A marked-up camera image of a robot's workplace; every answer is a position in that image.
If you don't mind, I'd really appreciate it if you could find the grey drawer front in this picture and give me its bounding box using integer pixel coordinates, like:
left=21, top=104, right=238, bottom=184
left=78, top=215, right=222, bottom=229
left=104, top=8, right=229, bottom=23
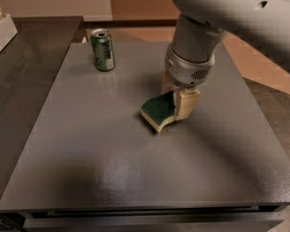
left=23, top=212, right=284, bottom=232

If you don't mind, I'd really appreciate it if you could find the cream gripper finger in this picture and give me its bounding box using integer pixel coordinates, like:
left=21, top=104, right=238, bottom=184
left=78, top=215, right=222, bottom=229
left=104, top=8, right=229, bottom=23
left=161, top=71, right=174, bottom=94
left=173, top=88, right=200, bottom=121

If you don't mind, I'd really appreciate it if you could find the green soda can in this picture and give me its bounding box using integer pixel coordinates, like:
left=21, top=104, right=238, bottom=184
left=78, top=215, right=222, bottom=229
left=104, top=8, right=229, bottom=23
left=90, top=29, right=115, bottom=72

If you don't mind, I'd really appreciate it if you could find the white box on counter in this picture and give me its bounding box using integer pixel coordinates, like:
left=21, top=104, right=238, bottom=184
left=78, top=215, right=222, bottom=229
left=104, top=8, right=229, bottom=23
left=0, top=14, right=17, bottom=52

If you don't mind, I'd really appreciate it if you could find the green and yellow sponge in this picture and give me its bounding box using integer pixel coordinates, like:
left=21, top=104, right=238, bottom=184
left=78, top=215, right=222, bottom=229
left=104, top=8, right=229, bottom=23
left=141, top=91, right=175, bottom=132

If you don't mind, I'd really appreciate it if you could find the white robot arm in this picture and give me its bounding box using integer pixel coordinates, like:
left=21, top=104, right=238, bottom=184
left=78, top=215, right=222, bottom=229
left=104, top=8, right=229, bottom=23
left=162, top=0, right=290, bottom=119

